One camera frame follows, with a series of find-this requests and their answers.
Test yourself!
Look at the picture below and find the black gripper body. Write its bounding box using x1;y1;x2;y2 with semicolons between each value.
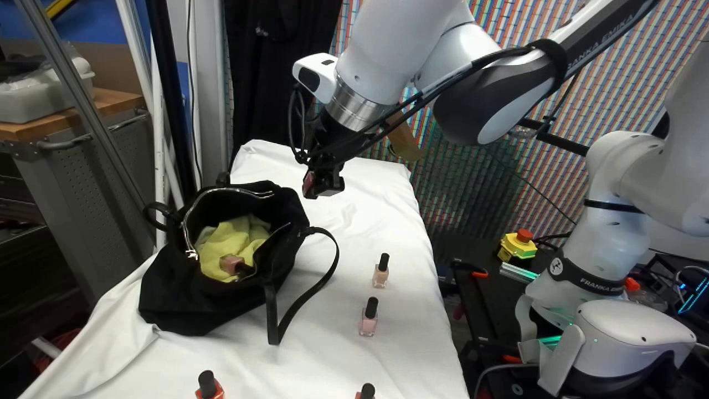
303;119;373;171

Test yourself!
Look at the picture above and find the peach nail polish bottle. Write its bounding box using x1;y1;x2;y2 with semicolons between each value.
371;251;393;290

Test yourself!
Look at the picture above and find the yellow cloth bag lining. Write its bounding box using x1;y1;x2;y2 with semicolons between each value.
194;216;272;285

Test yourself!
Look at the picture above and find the pale pink nail polish bottle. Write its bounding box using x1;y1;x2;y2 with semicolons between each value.
357;294;382;342

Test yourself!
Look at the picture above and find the black vertical pole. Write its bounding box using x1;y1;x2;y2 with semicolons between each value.
141;0;204;207

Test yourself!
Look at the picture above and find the white tablecloth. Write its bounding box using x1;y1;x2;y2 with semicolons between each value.
18;138;472;399

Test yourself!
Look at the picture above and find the yellow emergency stop button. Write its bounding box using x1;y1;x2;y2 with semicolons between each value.
496;228;541;264

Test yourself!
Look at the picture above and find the small teal box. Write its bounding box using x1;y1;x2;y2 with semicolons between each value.
499;259;548;288

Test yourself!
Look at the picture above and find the grey metal strut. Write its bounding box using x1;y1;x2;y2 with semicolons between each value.
12;0;158;253

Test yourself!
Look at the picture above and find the grey cabinet wooden top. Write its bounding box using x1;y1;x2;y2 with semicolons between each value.
0;86;161;298

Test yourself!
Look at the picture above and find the white plastic bin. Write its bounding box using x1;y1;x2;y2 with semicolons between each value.
0;54;97;126

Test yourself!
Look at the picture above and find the tan wrist camera mount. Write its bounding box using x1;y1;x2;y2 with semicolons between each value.
386;119;428;172

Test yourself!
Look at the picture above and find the white door frame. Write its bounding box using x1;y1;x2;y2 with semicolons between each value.
161;0;232;186

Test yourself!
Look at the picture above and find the black handbag with strap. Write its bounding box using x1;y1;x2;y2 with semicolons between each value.
138;176;343;348

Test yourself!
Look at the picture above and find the blue cable bundle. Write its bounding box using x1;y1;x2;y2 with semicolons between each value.
667;264;709;322

